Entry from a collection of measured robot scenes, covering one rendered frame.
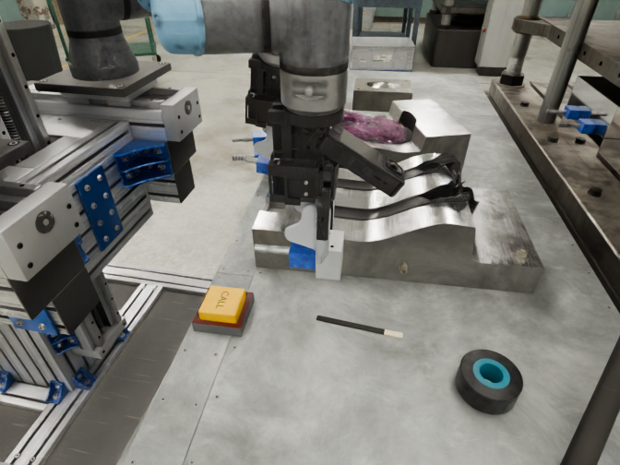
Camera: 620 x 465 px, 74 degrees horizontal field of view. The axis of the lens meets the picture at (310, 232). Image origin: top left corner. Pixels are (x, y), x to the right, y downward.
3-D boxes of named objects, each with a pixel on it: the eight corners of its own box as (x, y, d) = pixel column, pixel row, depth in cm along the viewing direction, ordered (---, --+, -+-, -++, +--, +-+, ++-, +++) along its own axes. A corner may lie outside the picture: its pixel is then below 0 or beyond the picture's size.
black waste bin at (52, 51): (6, 101, 389) (-25, 29, 352) (41, 85, 427) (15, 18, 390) (53, 103, 383) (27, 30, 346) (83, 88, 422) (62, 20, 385)
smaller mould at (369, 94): (351, 110, 145) (353, 89, 141) (354, 96, 157) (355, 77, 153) (410, 113, 143) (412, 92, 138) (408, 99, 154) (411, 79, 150)
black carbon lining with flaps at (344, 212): (292, 221, 78) (290, 177, 72) (304, 180, 91) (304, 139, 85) (482, 237, 74) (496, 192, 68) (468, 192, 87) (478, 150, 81)
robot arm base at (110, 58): (57, 78, 94) (40, 31, 88) (97, 62, 106) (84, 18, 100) (116, 82, 92) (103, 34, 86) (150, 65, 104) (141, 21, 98)
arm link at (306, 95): (351, 59, 48) (345, 80, 41) (348, 99, 50) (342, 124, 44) (286, 56, 49) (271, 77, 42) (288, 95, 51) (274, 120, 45)
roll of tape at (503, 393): (518, 376, 59) (526, 362, 57) (512, 425, 53) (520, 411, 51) (461, 355, 62) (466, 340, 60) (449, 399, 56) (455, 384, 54)
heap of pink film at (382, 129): (315, 157, 102) (315, 126, 97) (304, 129, 116) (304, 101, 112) (414, 149, 105) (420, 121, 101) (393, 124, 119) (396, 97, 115)
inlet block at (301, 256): (252, 272, 61) (248, 244, 58) (260, 251, 65) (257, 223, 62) (339, 280, 60) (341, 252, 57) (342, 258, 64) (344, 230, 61)
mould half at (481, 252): (256, 267, 78) (249, 207, 70) (282, 196, 99) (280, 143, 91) (532, 293, 72) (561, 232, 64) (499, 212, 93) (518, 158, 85)
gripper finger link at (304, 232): (286, 259, 58) (287, 197, 55) (327, 263, 58) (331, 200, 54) (282, 269, 56) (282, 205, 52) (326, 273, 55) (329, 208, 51)
